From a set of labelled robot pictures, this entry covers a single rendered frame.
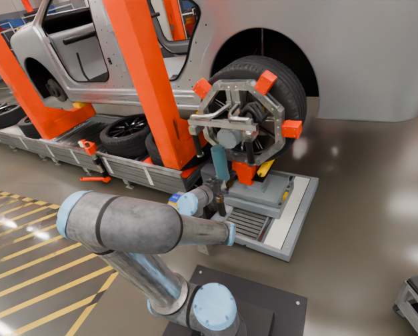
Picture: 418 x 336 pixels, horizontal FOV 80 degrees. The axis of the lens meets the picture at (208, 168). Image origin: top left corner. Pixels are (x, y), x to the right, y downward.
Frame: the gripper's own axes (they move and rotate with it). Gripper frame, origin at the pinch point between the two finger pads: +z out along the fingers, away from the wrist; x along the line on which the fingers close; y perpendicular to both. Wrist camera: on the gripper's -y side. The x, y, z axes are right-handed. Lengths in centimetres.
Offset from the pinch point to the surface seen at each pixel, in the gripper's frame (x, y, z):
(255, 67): -7, 63, 21
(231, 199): 21, -31, 62
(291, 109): -26, 41, 27
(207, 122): 13.1, 33.8, 4.2
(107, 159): 157, -10, 53
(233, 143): 1.3, 22.3, 13.6
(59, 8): 607, 277, 308
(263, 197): -5, -23, 59
